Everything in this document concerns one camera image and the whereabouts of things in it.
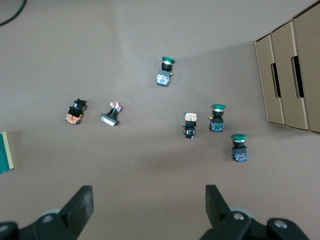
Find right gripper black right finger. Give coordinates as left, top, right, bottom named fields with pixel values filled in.
left=199, top=184, right=311, bottom=240

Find green mushroom button blue block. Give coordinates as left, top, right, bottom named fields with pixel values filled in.
left=156, top=56, right=176, bottom=87
left=230, top=133, right=249, bottom=163
left=207, top=103, right=227, bottom=133

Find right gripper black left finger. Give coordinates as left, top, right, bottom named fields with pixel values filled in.
left=0, top=184, right=95, bottom=240

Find brown paper table cover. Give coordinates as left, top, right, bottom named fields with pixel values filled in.
left=0, top=0, right=320, bottom=240

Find black looped table cable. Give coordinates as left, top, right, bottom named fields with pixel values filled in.
left=0, top=0, right=28, bottom=27

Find brown cardboard box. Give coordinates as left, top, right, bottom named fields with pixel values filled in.
left=270, top=20, right=310, bottom=131
left=292, top=1, right=320, bottom=137
left=254, top=33, right=286, bottom=126

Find black square button red block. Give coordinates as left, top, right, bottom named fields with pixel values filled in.
left=99, top=101, right=123, bottom=127

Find black pushbutton orange block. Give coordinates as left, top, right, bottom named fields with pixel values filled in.
left=64, top=98, right=88, bottom=126

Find green load switch white handle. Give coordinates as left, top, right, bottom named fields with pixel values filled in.
left=0, top=131, right=15, bottom=174

